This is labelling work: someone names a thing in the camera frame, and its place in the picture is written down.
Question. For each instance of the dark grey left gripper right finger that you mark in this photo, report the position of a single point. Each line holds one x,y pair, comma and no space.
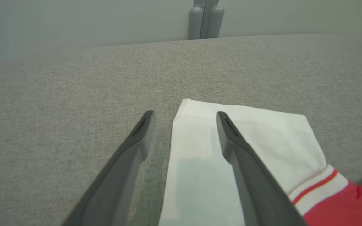
253,185

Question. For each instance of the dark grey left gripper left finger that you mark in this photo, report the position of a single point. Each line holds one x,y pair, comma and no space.
118,175

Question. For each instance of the red shirt with white sleeves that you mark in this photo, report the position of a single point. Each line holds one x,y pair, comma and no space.
262,141

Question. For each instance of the grey vertical bar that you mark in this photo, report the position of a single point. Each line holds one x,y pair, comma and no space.
205,15

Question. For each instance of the grey rounded post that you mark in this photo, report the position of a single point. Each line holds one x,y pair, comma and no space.
216,22
195,23

